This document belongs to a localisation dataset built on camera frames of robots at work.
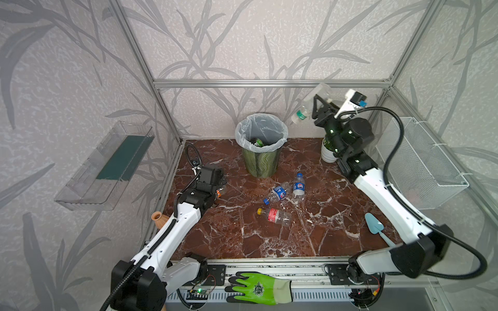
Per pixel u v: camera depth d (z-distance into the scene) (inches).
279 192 36.7
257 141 36.2
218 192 36.7
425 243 15.2
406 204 17.0
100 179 25.4
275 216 33.3
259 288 27.4
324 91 25.4
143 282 14.7
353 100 21.0
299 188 36.9
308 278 29.1
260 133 40.1
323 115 22.1
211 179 23.5
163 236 17.4
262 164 36.6
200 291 27.8
